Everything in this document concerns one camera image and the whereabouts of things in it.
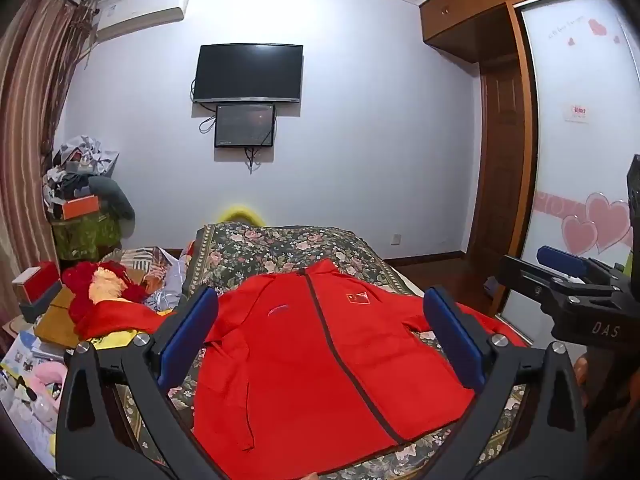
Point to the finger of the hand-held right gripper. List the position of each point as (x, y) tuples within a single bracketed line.
[(560, 260), (540, 285)]

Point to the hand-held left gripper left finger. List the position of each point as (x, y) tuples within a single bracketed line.
[(192, 330)]

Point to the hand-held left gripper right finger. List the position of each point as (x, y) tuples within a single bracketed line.
[(450, 331)]

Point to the red zip jacket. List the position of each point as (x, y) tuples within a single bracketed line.
[(310, 360)]

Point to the yellow fleece blanket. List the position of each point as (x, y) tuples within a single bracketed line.
[(117, 341)]

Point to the leaf-patterned pillow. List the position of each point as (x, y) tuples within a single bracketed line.
[(145, 262)]

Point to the white heart-print wardrobe door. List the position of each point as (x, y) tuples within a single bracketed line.
[(575, 170)]

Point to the red fluffy plush toy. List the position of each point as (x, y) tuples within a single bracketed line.
[(107, 280)]

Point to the brown wooden door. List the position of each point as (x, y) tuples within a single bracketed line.
[(500, 160)]

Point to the floral green bedspread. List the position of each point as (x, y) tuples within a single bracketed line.
[(280, 247)]

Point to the blurred yellow object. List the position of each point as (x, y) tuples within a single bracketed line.
[(242, 214)]

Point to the brown cardboard box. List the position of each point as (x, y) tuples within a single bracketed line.
[(55, 320)]

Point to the green patterned cloth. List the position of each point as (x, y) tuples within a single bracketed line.
[(87, 237)]

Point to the red label sticker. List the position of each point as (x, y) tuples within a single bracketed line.
[(580, 110)]

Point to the dark grey cushion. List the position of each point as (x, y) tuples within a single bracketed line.
[(117, 197)]

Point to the red and white box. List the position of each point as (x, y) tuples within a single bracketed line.
[(37, 282)]

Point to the orange box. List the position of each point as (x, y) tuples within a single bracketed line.
[(80, 207)]

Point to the pile of papers and toys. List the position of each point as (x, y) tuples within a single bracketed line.
[(30, 390)]

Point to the pile of clutter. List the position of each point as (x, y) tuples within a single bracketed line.
[(80, 160)]

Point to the small black framed screen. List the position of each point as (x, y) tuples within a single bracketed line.
[(245, 125)]

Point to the brown striped curtain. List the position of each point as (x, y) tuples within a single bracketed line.
[(30, 135)]

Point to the wooden overhead cabinet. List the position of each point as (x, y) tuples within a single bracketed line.
[(465, 15)]

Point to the white air conditioner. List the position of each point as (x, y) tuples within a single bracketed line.
[(142, 12)]

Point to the white wall socket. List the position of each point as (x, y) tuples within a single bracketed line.
[(395, 238)]

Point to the black wall television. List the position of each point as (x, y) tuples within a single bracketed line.
[(248, 73)]

